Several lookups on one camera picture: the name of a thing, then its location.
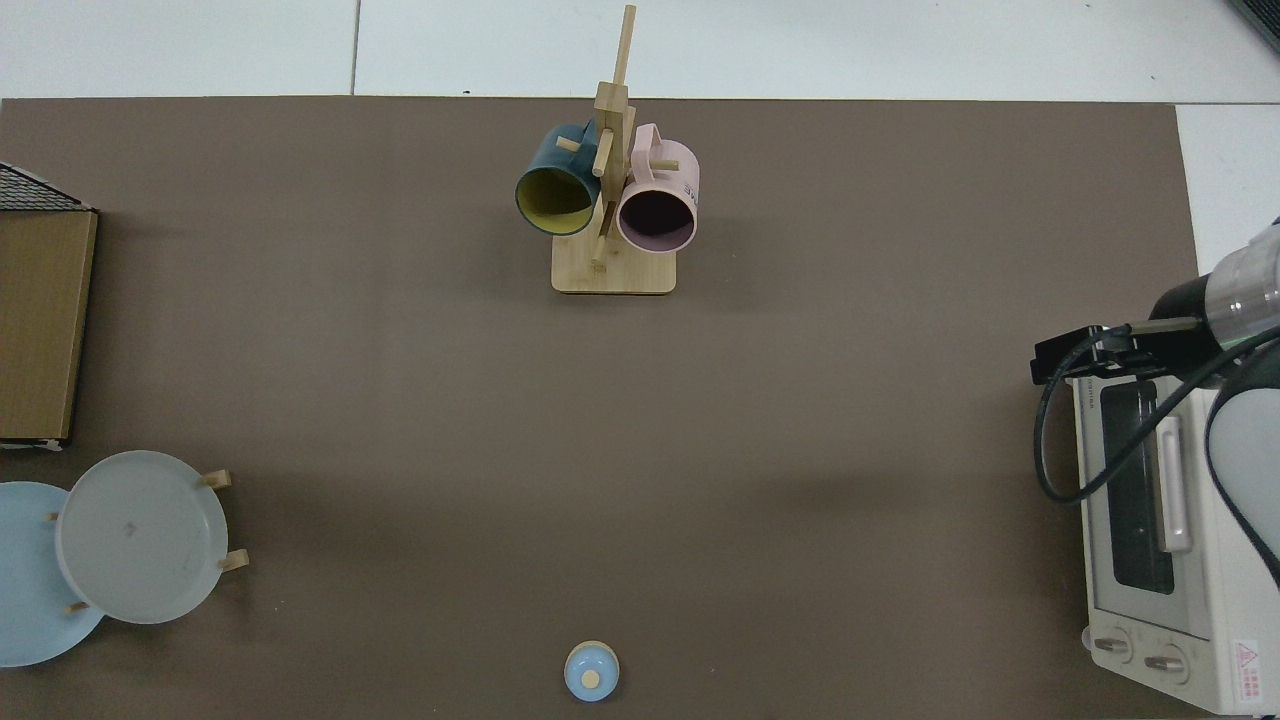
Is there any wooden plate rack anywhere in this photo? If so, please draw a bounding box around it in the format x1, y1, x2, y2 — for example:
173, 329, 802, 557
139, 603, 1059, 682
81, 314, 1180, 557
42, 468, 251, 615

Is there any wooden cup stand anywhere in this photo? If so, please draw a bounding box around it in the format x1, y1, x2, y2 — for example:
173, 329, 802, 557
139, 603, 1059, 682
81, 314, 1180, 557
551, 4, 678, 296

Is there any pink mug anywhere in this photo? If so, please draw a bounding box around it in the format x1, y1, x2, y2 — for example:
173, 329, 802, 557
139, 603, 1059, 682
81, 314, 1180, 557
616, 122, 701, 255

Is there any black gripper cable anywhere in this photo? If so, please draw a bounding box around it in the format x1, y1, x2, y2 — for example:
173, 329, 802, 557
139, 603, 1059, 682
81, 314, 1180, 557
1033, 340, 1280, 506

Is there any dark device edge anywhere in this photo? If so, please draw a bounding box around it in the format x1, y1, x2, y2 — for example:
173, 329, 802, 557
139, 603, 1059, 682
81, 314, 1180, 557
1226, 0, 1280, 53

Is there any wire basket with wooden floor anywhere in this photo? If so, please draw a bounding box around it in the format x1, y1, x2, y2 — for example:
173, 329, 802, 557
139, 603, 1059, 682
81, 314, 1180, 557
0, 160, 100, 451

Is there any dark teal mug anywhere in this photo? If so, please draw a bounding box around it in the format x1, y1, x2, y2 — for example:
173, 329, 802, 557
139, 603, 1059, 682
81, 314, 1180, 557
515, 122, 604, 238

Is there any small blue round thing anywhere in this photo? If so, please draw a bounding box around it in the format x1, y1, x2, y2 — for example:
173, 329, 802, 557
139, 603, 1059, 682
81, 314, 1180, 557
563, 640, 621, 704

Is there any pale toaster oven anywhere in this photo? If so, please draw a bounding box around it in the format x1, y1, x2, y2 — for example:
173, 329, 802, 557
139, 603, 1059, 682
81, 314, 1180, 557
1070, 372, 1280, 717

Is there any grey plate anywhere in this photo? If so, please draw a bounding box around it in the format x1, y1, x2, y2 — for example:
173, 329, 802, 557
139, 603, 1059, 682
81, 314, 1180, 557
54, 449, 230, 626

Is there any brown table cloth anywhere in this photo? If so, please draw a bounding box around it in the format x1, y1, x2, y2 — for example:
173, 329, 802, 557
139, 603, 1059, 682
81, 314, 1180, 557
0, 96, 1206, 720

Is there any light blue plate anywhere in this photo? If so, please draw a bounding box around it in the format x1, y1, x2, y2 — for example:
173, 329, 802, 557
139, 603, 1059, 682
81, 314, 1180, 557
0, 481, 107, 669

